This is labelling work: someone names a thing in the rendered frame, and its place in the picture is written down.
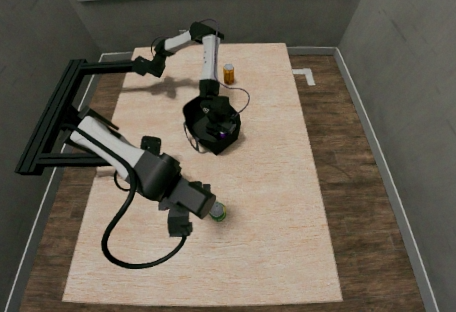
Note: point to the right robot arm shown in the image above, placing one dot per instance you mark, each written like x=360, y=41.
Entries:
x=153, y=174

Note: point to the black fabric bag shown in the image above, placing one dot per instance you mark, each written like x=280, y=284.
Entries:
x=193, y=113

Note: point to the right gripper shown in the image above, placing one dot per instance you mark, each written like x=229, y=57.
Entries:
x=178, y=217

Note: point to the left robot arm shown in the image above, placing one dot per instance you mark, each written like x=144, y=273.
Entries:
x=208, y=85

